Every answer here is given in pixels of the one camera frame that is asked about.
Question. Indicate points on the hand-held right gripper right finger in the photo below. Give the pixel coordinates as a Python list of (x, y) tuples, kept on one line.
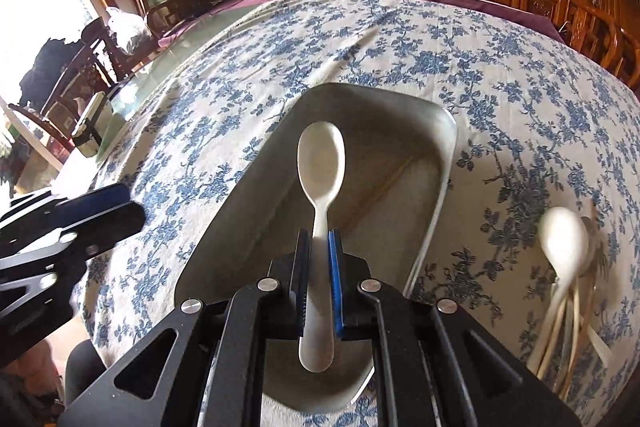
[(334, 287)]

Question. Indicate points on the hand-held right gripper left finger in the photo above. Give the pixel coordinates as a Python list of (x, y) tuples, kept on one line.
[(303, 287)]

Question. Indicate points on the grey rectangular tray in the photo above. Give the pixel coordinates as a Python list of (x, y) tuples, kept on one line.
[(395, 147)]

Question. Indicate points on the window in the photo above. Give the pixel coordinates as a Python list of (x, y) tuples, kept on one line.
[(45, 7)]

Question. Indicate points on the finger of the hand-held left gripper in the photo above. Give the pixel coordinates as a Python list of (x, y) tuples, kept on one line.
[(110, 227), (90, 204)]

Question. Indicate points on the wooden chopstick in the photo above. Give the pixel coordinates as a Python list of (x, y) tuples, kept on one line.
[(575, 332)]

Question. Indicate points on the large white ceramic spoon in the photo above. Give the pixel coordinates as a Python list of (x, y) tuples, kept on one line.
[(562, 232)]

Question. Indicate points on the carved wooden armchair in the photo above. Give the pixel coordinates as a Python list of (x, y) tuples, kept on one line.
[(600, 7)]

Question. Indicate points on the white plastic spoon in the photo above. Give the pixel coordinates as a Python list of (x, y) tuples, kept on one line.
[(320, 157)]

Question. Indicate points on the dark wooden chair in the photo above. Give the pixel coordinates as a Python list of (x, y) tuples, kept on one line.
[(95, 57)]

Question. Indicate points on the white plastic bag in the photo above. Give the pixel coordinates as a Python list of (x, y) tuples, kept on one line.
[(127, 29)]

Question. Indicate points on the black garment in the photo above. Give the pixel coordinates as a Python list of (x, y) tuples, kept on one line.
[(45, 67)]

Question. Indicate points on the blue floral tablecloth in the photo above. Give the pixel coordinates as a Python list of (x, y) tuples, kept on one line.
[(300, 37)]

